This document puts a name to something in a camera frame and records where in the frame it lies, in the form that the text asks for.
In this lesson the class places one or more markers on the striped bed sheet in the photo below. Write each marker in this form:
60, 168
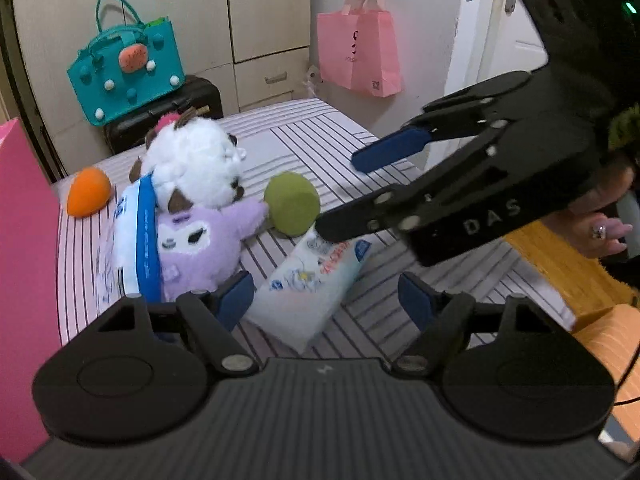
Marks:
320, 135

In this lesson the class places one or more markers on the pink strawberry plush toy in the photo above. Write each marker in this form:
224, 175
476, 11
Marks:
167, 120

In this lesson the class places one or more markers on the green sponge ball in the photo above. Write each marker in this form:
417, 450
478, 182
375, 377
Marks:
292, 205

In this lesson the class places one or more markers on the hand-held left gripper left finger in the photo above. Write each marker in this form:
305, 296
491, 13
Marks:
234, 299

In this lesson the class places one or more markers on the pink storage box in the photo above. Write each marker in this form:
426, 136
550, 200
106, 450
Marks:
25, 285

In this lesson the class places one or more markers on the white door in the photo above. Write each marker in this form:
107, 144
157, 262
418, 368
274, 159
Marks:
515, 45

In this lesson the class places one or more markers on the white soft tissue pack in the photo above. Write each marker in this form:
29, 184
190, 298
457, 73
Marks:
300, 290

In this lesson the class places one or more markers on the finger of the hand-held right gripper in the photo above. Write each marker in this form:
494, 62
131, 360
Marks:
350, 220
390, 149

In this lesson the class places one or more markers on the pink paper shopping bag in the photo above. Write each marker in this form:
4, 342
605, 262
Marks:
357, 50

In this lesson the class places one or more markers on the orange sponge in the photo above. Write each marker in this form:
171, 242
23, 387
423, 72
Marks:
89, 192

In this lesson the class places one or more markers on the teal felt handbag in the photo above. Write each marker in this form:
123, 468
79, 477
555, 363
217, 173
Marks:
125, 80

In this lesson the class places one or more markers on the yellow fuzzy cloth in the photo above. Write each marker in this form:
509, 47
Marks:
555, 270

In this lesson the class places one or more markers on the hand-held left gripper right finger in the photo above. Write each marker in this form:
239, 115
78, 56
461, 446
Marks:
416, 301

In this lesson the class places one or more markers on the beige wardrobe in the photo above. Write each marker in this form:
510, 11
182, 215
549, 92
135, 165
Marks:
200, 10

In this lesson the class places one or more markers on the orange ribbed cloth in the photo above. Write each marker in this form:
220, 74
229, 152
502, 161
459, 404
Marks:
610, 340

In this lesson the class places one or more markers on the white plush sheep toy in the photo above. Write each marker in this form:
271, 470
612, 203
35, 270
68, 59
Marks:
195, 160

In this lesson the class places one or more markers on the person's right hand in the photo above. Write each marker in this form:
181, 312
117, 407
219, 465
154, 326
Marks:
590, 225

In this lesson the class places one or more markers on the purple plush toy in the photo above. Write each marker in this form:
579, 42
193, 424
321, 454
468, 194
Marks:
200, 245

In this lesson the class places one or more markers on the clear plastic bag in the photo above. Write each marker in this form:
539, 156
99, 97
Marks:
313, 80

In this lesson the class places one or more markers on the black suitcase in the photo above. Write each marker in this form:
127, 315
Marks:
195, 97

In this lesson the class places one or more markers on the blue banded tissue pack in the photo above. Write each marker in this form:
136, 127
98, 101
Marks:
132, 240

